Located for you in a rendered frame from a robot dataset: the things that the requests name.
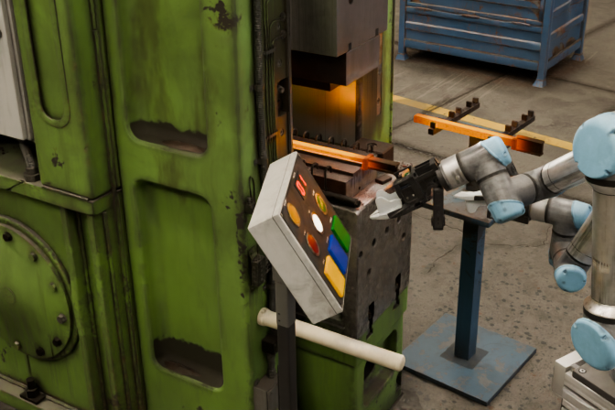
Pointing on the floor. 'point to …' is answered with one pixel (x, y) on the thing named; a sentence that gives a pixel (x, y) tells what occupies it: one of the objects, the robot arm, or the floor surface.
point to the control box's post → (286, 346)
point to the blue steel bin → (495, 9)
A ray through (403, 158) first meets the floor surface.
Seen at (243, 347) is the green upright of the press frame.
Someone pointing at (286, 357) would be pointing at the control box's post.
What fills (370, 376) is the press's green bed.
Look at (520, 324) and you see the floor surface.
